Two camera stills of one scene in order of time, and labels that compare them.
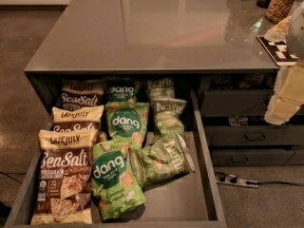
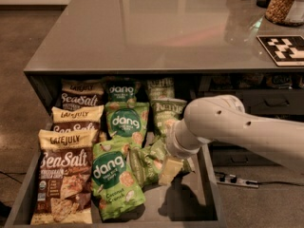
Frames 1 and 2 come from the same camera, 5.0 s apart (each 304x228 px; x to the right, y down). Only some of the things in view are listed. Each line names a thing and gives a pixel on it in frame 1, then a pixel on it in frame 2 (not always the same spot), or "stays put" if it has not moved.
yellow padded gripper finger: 292,96 -> 171,168
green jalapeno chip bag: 166,159 stays put
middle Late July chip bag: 87,118 stays put
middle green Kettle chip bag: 168,115 stays put
